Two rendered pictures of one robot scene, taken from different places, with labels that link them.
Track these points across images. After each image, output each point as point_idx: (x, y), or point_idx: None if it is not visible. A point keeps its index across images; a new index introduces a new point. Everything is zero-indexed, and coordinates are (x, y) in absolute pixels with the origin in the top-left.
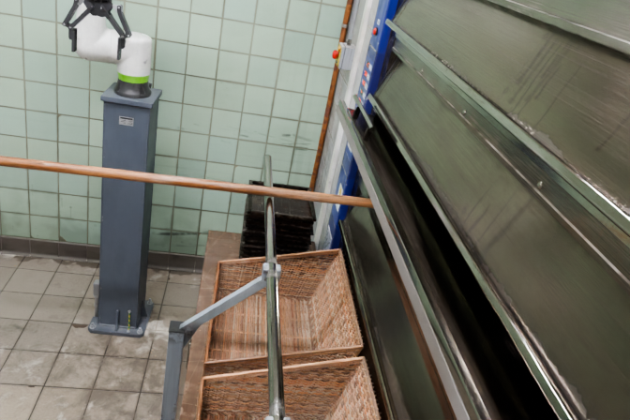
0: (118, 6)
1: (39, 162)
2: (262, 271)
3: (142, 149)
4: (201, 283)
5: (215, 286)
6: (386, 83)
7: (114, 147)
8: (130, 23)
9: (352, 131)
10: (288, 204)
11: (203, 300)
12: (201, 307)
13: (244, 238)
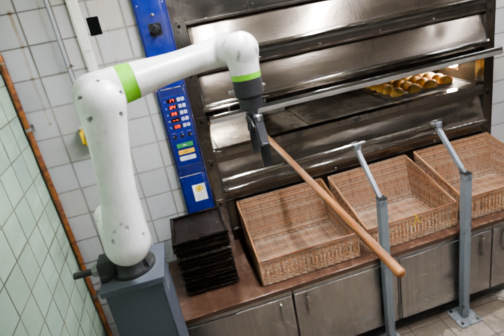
0: None
1: (353, 220)
2: (356, 148)
3: (175, 294)
4: (257, 297)
5: (289, 253)
6: (210, 92)
7: (176, 316)
8: None
9: (266, 103)
10: (202, 222)
11: (276, 288)
12: (285, 286)
13: (229, 253)
